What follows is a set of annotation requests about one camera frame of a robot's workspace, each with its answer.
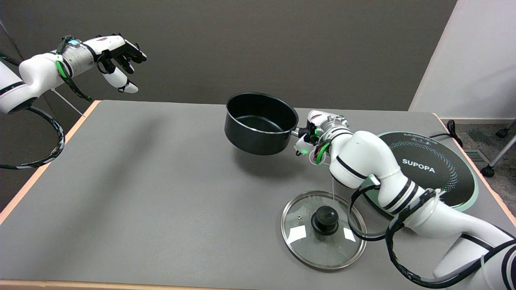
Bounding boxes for green black wrist cable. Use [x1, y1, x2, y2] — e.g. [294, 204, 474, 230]
[56, 35, 94, 102]

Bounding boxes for green round induction cooker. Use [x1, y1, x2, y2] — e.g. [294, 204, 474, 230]
[361, 131, 479, 212]

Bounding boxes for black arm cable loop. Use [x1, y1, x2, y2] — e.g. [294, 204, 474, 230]
[347, 184, 516, 289]

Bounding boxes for black braided cable loop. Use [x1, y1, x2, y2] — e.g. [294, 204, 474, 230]
[0, 106, 65, 170]

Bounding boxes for metal stand legs with casters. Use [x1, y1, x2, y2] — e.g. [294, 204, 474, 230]
[481, 120, 516, 178]

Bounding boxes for glass lid with black knob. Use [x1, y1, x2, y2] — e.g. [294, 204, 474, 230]
[281, 191, 368, 270]

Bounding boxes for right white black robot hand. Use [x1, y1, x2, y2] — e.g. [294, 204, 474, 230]
[293, 110, 350, 157]

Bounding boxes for black cooker power cord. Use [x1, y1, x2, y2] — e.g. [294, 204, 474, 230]
[429, 120, 464, 148]

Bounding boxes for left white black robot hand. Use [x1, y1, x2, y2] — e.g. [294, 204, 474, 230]
[83, 34, 147, 94]

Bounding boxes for black saucepan with handle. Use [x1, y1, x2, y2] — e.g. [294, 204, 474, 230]
[224, 92, 307, 156]

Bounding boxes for metal floor vent grille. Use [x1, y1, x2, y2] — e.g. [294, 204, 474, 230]
[464, 149, 491, 164]

